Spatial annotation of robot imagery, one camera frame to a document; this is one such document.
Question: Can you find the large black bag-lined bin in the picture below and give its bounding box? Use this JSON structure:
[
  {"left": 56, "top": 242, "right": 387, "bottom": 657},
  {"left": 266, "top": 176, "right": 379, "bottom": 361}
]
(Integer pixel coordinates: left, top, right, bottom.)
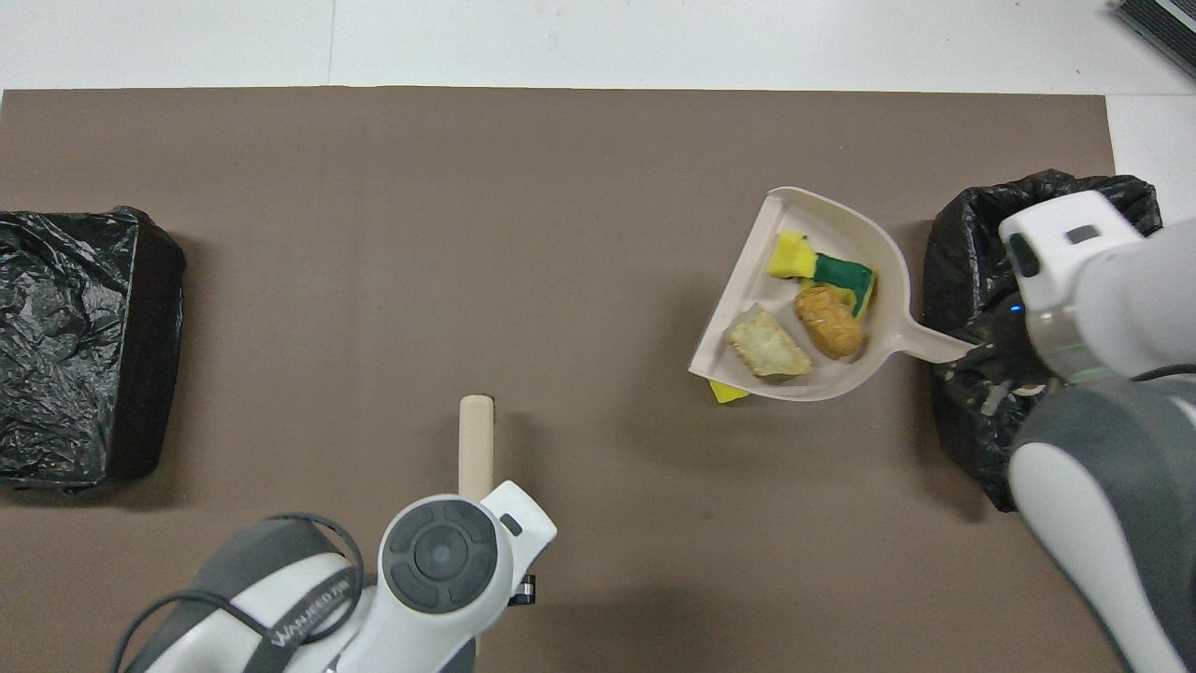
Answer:
[{"left": 923, "top": 169, "right": 1164, "bottom": 513}]

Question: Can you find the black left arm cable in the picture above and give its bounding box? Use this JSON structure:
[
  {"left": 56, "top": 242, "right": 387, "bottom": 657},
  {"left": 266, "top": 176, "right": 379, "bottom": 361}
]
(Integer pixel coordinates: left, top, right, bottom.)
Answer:
[{"left": 112, "top": 512, "right": 365, "bottom": 673}]

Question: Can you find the beige plastic dustpan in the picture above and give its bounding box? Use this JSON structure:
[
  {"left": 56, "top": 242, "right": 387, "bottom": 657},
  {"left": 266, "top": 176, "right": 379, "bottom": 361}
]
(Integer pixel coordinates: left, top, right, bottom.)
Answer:
[{"left": 689, "top": 186, "right": 977, "bottom": 403}]

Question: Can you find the brown table mat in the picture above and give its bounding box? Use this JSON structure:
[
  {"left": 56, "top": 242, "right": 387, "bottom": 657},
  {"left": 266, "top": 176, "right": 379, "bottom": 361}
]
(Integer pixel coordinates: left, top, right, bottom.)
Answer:
[{"left": 0, "top": 87, "right": 1172, "bottom": 673}]

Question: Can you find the small black bag-lined bin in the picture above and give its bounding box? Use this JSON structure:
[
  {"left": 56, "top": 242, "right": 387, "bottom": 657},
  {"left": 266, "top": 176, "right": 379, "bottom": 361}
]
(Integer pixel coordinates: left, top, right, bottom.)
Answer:
[{"left": 0, "top": 207, "right": 186, "bottom": 492}]

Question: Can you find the yellow and green sponge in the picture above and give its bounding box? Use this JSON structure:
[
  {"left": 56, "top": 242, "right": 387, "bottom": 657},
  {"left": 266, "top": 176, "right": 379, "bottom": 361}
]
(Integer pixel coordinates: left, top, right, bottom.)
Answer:
[{"left": 811, "top": 252, "right": 879, "bottom": 321}]

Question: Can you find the black ribbed object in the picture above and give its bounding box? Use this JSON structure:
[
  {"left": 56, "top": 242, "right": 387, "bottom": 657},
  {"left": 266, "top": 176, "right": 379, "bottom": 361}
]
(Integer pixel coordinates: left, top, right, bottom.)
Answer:
[{"left": 1117, "top": 0, "right": 1196, "bottom": 78}]

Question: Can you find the beige brush with black bristles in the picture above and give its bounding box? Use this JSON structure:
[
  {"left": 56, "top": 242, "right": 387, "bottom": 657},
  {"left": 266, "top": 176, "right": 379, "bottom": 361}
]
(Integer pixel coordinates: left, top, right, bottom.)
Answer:
[{"left": 458, "top": 394, "right": 494, "bottom": 501}]

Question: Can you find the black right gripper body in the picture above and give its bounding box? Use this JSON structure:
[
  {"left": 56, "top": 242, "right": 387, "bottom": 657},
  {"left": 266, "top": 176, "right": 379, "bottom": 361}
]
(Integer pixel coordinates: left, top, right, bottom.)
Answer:
[{"left": 972, "top": 299, "right": 1052, "bottom": 386}]

